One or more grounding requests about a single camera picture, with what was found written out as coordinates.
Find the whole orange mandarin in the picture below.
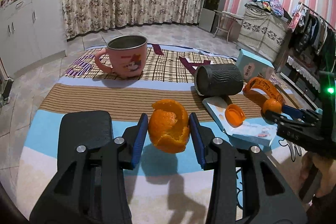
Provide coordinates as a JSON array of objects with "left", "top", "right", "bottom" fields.
[{"left": 262, "top": 98, "right": 282, "bottom": 114}]

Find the orange snack bag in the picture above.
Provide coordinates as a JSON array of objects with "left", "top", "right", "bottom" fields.
[{"left": 243, "top": 77, "right": 285, "bottom": 106}]

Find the black ribbed paper cup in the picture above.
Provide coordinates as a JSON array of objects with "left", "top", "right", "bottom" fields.
[{"left": 194, "top": 64, "right": 244, "bottom": 97}]

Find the peeled orange peel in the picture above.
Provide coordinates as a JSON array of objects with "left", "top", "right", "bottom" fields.
[{"left": 148, "top": 99, "right": 190, "bottom": 153}]

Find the person right hand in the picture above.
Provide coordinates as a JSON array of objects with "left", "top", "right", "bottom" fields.
[{"left": 300, "top": 152, "right": 335, "bottom": 198}]

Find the brown phone case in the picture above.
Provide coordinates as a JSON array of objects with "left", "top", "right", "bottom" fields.
[{"left": 275, "top": 84, "right": 302, "bottom": 109}]

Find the low shelf with lace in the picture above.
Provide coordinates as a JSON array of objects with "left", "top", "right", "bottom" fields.
[{"left": 280, "top": 55, "right": 322, "bottom": 109}]

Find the white paper card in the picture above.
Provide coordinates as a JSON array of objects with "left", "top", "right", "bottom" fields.
[{"left": 202, "top": 97, "right": 277, "bottom": 147}]

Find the orange bottle cap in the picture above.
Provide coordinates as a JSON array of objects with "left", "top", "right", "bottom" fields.
[{"left": 224, "top": 104, "right": 245, "bottom": 127}]

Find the teal cardboard box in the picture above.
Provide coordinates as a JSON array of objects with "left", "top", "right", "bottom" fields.
[{"left": 236, "top": 49, "right": 274, "bottom": 82}]

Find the cartoon striped blanket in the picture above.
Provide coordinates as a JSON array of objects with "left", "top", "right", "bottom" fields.
[{"left": 17, "top": 44, "right": 307, "bottom": 223}]

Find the clothes rack with garments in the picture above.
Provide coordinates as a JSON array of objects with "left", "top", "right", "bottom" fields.
[{"left": 288, "top": 2, "right": 335, "bottom": 75}]

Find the covered chest with cloth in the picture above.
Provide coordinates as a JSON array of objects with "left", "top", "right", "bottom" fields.
[{"left": 238, "top": 5, "right": 288, "bottom": 62}]

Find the pile of folded clothes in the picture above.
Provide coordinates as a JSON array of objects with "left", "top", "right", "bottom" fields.
[{"left": 245, "top": 0, "right": 284, "bottom": 17}]

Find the pink cartoon mug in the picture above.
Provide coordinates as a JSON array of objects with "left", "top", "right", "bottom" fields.
[{"left": 94, "top": 35, "right": 147, "bottom": 79}]

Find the water dispenser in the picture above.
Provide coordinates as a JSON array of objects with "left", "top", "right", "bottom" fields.
[{"left": 198, "top": 0, "right": 226, "bottom": 33}]

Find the white cabinet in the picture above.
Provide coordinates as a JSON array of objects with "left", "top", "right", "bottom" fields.
[{"left": 1, "top": 0, "right": 67, "bottom": 78}]

